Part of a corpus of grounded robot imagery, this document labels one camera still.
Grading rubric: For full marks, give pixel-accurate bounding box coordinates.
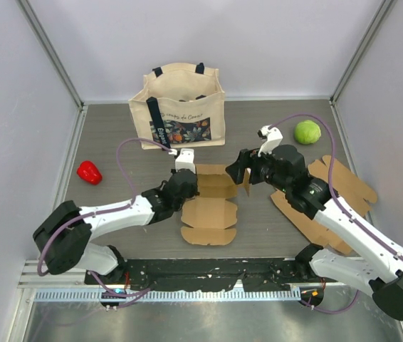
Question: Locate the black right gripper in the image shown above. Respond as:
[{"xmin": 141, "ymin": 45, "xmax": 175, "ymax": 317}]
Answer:
[{"xmin": 226, "ymin": 142, "xmax": 291, "ymax": 192}]

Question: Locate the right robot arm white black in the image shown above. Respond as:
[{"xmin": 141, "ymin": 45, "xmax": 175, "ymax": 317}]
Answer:
[{"xmin": 226, "ymin": 145, "xmax": 403, "ymax": 321}]

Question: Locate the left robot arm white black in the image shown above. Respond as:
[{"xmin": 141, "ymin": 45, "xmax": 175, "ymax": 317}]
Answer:
[{"xmin": 33, "ymin": 169, "xmax": 198, "ymax": 284}]

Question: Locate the spare brown cardboard box blank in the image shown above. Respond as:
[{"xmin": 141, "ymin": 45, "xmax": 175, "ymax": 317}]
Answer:
[{"xmin": 269, "ymin": 154, "xmax": 379, "ymax": 256}]

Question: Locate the beige canvas tote bag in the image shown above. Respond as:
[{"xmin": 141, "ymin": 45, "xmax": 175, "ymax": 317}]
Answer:
[{"xmin": 128, "ymin": 63, "xmax": 226, "ymax": 148}]

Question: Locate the green cabbage ball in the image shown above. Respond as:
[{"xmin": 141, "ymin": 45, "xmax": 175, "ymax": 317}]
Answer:
[{"xmin": 294, "ymin": 120, "xmax": 322, "ymax": 145}]

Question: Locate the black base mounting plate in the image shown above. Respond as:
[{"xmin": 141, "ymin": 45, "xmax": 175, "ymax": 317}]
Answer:
[{"xmin": 98, "ymin": 258, "xmax": 323, "ymax": 292}]

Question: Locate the red bell pepper toy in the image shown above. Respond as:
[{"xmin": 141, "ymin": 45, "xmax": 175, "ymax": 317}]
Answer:
[{"xmin": 76, "ymin": 160, "xmax": 103, "ymax": 185}]

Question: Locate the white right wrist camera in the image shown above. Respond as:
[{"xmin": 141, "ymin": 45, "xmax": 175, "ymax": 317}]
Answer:
[{"xmin": 258, "ymin": 125, "xmax": 283, "ymax": 157}]

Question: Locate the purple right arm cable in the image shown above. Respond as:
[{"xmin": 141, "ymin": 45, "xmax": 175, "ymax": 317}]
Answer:
[{"xmin": 271, "ymin": 113, "xmax": 403, "ymax": 314}]

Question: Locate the slotted cable duct strip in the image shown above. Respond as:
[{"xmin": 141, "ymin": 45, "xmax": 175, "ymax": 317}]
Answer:
[{"xmin": 33, "ymin": 287, "xmax": 301, "ymax": 303}]

